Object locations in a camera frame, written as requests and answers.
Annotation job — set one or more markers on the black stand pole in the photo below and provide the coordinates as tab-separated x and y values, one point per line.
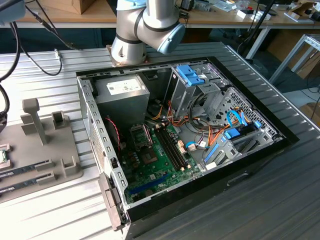
260	27

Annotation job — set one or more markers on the CPU socket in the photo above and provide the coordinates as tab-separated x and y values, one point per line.
148	157

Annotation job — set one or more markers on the blue expansion slot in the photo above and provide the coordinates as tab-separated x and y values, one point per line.
150	184

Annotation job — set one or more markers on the wooden desk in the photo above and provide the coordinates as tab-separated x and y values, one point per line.
100	15

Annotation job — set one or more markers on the flat cardboard piece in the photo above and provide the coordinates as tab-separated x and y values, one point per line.
310	110

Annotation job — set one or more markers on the silver coin battery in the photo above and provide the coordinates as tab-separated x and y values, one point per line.
148	193

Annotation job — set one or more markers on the blue retention lever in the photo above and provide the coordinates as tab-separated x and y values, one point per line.
211	153

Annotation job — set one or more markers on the grey power supply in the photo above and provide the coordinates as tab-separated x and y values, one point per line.
120	105

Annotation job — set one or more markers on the dark RAM stick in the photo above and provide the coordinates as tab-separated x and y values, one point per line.
17	171
17	186

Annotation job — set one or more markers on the blue drive bracket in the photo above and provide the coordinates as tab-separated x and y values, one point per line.
190	75

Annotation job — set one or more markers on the blue plastic latch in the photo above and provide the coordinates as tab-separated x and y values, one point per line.
257	125

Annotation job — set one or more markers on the silver CPU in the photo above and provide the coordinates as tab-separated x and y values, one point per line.
3	155

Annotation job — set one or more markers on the grey parts rack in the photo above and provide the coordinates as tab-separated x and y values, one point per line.
37	155

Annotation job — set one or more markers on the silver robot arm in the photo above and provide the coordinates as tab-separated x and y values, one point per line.
130	25

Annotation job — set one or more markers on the closed cardboard box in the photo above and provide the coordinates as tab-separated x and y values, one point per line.
80	6

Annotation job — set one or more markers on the hard disk in blue carrier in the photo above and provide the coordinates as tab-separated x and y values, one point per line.
232	133

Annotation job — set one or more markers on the small white box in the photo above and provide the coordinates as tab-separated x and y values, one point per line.
243	13

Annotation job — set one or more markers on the black PC case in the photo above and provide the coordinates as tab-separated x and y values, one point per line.
200	200

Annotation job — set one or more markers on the green motherboard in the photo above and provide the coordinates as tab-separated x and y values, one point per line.
152	172

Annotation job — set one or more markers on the black RAM slot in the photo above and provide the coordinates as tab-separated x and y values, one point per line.
168	150
174	148

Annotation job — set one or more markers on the open cardboard box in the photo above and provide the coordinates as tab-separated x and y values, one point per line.
300	8

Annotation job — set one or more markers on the aluminium profile frame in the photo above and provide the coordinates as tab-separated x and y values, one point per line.
289	58

